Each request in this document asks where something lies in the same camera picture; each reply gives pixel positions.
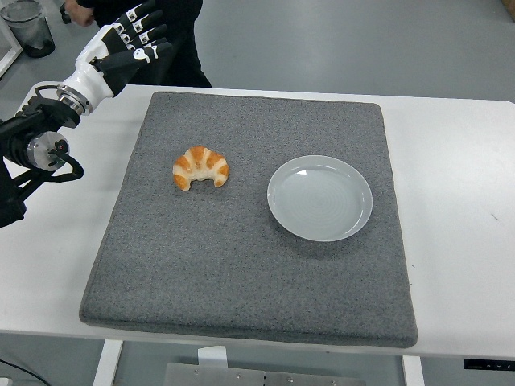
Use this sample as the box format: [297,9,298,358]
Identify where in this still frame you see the round grey plate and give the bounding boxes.
[266,154,374,243]

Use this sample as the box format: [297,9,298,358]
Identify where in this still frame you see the golden croissant bread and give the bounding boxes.
[172,146,230,192]

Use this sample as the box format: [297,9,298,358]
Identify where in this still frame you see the black table control panel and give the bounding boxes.
[462,357,515,371]

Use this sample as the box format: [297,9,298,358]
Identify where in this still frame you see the person's hand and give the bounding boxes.
[64,0,97,28]

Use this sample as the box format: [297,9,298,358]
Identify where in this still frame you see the grey metal plate with screws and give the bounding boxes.
[163,362,319,386]

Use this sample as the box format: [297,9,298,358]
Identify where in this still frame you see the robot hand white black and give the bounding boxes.
[60,0,175,100]

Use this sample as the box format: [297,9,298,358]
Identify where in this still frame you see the black mesh trash bin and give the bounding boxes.
[0,0,56,60]

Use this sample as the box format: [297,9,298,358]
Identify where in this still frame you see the person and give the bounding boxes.
[76,0,213,88]

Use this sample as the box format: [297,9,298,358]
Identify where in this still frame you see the white table bracket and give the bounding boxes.
[196,346,229,369]

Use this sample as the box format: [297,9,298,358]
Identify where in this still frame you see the white frame furniture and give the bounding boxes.
[0,18,23,80]

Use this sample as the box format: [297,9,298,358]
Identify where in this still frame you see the white table leg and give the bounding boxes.
[402,355,424,386]
[92,339,124,386]

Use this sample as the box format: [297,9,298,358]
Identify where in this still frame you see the grey felt mat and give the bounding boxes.
[79,91,419,349]

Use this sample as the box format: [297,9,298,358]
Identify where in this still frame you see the black floor cable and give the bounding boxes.
[0,355,53,386]

